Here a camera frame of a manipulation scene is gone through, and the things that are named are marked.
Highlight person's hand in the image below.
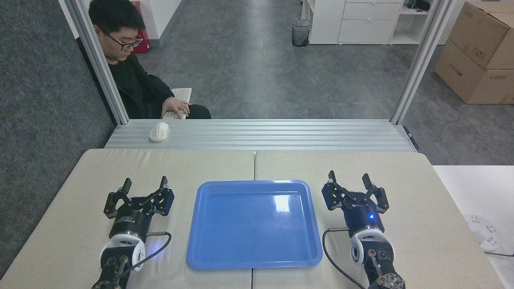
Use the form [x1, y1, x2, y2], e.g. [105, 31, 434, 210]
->
[161, 97, 192, 119]

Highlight round white power socket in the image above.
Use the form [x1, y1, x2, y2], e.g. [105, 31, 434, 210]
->
[463, 214, 503, 252]

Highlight silver aluminium post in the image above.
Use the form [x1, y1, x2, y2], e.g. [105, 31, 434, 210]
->
[390, 0, 457, 125]
[64, 0, 130, 125]

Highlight white keyboard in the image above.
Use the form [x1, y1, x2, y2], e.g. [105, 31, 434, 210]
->
[162, 88, 192, 120]

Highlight small cardboard box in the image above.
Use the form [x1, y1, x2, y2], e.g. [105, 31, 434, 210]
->
[448, 1, 514, 71]

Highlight large cardboard box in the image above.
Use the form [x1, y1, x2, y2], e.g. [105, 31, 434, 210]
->
[434, 39, 514, 105]

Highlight ribbed aluminium rail bed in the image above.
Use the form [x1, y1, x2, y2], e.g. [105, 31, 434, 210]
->
[104, 119, 418, 153]

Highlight black corner bracket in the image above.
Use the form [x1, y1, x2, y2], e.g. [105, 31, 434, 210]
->
[402, 125, 420, 150]

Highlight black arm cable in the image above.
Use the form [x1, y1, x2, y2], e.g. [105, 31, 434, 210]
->
[322, 227, 367, 289]
[116, 231, 172, 283]

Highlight blue plastic tray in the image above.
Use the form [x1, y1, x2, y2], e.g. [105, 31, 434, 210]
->
[186, 180, 324, 270]

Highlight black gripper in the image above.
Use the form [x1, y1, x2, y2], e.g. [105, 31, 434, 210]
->
[321, 170, 390, 237]
[104, 176, 175, 240]

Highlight white drawer cabinet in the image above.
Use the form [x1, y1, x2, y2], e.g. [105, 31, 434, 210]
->
[301, 0, 431, 45]

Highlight grey felt partition panel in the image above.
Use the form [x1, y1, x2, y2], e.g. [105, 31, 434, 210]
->
[0, 0, 117, 279]

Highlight grey mesh waste bin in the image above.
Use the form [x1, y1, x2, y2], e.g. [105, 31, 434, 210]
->
[291, 18, 312, 47]

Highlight white side table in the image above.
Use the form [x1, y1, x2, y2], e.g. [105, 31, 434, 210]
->
[431, 165, 514, 289]

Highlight white computer mouse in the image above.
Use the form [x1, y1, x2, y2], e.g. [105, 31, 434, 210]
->
[149, 122, 169, 142]

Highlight person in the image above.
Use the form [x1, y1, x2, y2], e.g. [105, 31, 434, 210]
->
[76, 0, 212, 120]

